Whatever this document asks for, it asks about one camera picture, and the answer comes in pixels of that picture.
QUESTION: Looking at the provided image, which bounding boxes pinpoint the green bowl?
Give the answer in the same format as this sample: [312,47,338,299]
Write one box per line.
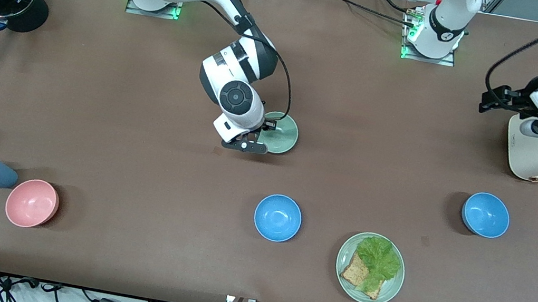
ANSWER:
[257,110,302,157]

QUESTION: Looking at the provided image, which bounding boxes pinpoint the blue bowl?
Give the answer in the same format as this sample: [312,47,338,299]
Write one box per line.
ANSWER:
[458,189,514,241]
[251,191,305,245]

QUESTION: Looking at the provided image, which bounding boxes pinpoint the pink bowl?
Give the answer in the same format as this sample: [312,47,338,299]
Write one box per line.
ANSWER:
[3,175,63,232]

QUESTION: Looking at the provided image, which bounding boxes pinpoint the brown bread slice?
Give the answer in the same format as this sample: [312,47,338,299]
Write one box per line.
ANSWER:
[337,250,388,301]

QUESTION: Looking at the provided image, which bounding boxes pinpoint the green lettuce leaf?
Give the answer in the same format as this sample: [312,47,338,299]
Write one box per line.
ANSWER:
[349,233,406,298]

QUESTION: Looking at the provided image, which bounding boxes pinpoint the green plate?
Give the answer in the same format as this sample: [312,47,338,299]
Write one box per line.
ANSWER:
[331,228,410,302]

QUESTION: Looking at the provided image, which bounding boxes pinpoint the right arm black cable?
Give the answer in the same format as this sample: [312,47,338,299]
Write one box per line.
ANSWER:
[64,0,307,128]

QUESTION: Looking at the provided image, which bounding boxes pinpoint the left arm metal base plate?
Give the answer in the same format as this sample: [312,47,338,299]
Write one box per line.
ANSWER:
[399,4,465,69]

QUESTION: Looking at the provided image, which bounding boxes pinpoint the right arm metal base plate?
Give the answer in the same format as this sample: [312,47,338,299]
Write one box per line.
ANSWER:
[124,0,184,22]

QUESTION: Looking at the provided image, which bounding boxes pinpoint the short black table cable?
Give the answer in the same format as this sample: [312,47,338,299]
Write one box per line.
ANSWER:
[373,0,420,16]

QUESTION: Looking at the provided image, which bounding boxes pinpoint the long black table cable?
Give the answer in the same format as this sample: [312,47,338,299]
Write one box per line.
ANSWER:
[295,0,420,28]

